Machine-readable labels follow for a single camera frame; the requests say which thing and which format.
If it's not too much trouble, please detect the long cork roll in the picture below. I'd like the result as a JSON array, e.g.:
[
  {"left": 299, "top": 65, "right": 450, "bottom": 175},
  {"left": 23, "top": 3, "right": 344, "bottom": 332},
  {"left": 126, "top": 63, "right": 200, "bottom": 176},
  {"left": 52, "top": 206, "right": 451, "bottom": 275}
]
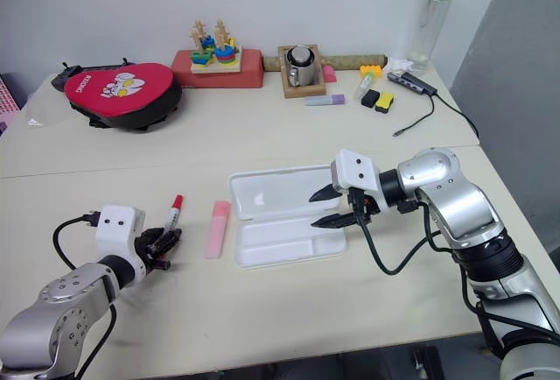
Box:
[{"left": 262, "top": 53, "right": 389, "bottom": 73}]

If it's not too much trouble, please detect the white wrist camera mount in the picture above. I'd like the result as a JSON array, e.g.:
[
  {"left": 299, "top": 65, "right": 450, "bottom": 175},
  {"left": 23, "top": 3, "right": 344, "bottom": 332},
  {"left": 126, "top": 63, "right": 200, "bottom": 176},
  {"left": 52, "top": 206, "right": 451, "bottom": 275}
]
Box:
[
  {"left": 94, "top": 204, "right": 148, "bottom": 263},
  {"left": 329, "top": 148, "right": 381, "bottom": 194}
]

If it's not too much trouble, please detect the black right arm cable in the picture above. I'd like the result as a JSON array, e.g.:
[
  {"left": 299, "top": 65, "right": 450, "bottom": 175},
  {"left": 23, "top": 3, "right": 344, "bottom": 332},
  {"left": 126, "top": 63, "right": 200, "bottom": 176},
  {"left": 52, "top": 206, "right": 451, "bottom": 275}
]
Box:
[{"left": 348, "top": 187, "right": 560, "bottom": 362}]

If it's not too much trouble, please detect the white crumpled tissue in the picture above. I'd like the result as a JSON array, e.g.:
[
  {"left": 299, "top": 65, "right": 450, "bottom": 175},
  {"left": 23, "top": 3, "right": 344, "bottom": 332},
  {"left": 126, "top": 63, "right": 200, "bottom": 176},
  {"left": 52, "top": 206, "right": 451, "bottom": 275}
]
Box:
[{"left": 383, "top": 57, "right": 416, "bottom": 75}]

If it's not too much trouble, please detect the purple highlighter marker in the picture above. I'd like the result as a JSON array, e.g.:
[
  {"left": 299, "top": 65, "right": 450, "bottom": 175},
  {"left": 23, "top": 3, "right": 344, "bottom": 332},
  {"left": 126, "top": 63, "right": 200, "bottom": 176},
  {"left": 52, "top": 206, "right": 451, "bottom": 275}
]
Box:
[{"left": 304, "top": 93, "right": 348, "bottom": 108}]

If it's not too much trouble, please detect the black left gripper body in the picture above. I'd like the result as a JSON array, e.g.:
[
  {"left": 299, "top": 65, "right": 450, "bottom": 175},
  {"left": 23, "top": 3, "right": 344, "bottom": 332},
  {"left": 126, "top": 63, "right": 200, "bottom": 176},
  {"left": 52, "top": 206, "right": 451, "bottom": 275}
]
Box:
[{"left": 133, "top": 229, "right": 172, "bottom": 272}]

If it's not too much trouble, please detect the grey usb hub with cable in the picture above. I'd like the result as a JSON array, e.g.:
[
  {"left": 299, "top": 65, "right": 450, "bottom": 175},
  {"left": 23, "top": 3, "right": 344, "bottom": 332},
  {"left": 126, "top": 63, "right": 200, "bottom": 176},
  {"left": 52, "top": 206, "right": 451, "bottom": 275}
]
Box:
[{"left": 386, "top": 70, "right": 480, "bottom": 139}]

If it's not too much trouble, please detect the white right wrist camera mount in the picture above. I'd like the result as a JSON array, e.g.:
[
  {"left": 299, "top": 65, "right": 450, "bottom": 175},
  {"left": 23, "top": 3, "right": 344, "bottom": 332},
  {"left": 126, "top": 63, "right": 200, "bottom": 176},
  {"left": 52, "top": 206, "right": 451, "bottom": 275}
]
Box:
[{"left": 329, "top": 148, "right": 381, "bottom": 194}]

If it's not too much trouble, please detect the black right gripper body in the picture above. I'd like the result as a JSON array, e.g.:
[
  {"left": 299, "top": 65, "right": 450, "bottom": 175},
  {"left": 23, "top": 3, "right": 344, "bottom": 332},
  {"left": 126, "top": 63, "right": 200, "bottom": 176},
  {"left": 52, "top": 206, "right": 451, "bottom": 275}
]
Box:
[{"left": 336, "top": 186, "right": 382, "bottom": 224}]

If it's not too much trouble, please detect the red cartoon print bag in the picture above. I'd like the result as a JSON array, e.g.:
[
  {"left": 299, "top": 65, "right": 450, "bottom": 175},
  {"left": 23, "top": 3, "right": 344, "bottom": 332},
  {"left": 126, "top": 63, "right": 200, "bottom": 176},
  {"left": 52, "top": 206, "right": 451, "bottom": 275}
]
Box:
[{"left": 63, "top": 61, "right": 184, "bottom": 132}]

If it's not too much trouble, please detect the yellow-capped tube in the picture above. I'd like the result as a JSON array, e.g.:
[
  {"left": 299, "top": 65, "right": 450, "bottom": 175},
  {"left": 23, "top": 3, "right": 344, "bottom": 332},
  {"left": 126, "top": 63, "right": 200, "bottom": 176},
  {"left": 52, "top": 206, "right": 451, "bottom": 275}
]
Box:
[{"left": 353, "top": 74, "right": 374, "bottom": 102}]

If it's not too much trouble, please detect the yellow toy brick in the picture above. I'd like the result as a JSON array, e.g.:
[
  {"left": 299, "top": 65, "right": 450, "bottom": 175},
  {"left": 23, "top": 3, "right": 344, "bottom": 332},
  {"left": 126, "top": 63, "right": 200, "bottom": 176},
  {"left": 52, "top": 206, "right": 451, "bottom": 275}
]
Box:
[{"left": 359, "top": 63, "right": 385, "bottom": 80}]

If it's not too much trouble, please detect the black whiteboard eraser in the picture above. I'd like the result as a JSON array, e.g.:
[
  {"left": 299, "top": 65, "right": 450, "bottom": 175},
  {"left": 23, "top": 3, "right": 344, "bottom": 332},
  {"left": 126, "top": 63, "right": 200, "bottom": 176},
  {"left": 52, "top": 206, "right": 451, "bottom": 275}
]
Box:
[{"left": 360, "top": 88, "right": 382, "bottom": 108}]

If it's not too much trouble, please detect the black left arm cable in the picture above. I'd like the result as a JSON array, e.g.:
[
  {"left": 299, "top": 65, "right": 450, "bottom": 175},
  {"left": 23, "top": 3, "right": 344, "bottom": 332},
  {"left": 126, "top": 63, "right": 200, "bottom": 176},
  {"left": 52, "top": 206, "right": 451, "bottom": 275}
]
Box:
[{"left": 52, "top": 210, "right": 102, "bottom": 272}]

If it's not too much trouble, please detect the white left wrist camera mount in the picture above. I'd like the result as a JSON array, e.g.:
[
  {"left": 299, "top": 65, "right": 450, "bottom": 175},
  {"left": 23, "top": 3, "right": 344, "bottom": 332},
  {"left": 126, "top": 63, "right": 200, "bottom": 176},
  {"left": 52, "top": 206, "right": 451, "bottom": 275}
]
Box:
[{"left": 94, "top": 204, "right": 148, "bottom": 263}]

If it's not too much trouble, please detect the red rectangular box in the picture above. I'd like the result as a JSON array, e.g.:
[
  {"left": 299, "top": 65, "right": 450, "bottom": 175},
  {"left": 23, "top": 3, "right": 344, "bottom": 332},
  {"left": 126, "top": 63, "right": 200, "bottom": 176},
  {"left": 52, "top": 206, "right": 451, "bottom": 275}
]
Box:
[{"left": 171, "top": 47, "right": 265, "bottom": 89}]

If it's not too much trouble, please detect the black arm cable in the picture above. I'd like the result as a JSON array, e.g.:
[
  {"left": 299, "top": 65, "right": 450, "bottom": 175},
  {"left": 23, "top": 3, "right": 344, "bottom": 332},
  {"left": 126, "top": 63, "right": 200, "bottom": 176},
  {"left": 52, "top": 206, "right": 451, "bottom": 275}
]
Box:
[
  {"left": 52, "top": 210, "right": 102, "bottom": 272},
  {"left": 348, "top": 187, "right": 560, "bottom": 362}
]

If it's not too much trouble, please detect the pink patterned object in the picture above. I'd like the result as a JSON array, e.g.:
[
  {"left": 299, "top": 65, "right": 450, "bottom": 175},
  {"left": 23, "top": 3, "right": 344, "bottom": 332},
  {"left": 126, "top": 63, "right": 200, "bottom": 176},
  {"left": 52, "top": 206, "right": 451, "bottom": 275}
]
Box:
[{"left": 0, "top": 72, "right": 22, "bottom": 137}]

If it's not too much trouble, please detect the yellow whiteboard eraser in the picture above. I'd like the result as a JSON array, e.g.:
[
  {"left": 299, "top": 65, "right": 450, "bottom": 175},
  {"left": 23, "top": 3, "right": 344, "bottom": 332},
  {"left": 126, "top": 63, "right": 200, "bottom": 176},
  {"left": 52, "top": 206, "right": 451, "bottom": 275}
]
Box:
[{"left": 374, "top": 91, "right": 396, "bottom": 115}]

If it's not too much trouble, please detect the wooden colourful stacking toy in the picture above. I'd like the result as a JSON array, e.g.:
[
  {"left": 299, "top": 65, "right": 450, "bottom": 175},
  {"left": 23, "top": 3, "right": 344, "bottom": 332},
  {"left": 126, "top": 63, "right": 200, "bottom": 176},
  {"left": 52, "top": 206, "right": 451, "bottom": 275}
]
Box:
[{"left": 189, "top": 18, "right": 243, "bottom": 76}]

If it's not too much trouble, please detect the pink highlighter marker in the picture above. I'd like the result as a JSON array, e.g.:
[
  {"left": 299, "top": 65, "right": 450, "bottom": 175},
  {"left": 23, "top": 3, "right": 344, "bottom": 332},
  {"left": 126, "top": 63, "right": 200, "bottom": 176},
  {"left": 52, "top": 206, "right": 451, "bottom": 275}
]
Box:
[{"left": 203, "top": 200, "right": 233, "bottom": 260}]

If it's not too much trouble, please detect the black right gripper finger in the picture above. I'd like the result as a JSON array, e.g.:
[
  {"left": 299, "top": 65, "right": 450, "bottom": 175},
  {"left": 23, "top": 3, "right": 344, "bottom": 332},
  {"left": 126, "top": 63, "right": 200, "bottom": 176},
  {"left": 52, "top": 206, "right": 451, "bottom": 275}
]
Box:
[
  {"left": 308, "top": 183, "right": 341, "bottom": 204},
  {"left": 310, "top": 212, "right": 359, "bottom": 229}
]

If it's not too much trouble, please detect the stainless steel lidded mug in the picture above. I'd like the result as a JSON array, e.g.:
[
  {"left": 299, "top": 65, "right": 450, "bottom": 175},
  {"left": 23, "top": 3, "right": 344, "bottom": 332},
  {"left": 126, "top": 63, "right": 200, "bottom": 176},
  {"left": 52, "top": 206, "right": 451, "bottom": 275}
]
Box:
[{"left": 284, "top": 46, "right": 318, "bottom": 88}]

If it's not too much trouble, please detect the red capped marker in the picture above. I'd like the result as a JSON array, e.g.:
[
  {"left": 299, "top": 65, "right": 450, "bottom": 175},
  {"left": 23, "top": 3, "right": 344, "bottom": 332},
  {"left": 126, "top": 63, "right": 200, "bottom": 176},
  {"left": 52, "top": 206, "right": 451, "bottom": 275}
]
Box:
[{"left": 163, "top": 194, "right": 185, "bottom": 241}]

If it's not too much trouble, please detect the wooden square tray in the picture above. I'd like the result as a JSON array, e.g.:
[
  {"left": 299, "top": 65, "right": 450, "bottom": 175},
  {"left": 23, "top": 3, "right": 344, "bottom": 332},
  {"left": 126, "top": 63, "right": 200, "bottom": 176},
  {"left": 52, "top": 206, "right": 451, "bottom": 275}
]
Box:
[{"left": 277, "top": 44, "right": 328, "bottom": 100}]

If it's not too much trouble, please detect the white plastic pencil case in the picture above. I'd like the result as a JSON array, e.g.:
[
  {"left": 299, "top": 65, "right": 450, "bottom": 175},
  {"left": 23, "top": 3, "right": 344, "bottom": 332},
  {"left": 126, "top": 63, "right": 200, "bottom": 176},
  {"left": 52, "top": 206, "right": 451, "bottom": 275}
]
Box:
[{"left": 227, "top": 164, "right": 349, "bottom": 271}]

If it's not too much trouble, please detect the clear bottle green lid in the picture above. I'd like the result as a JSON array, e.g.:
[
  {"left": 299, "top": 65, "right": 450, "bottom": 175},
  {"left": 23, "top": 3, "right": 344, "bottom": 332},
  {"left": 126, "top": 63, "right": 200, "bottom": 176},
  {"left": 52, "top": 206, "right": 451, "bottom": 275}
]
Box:
[{"left": 406, "top": 0, "right": 461, "bottom": 77}]

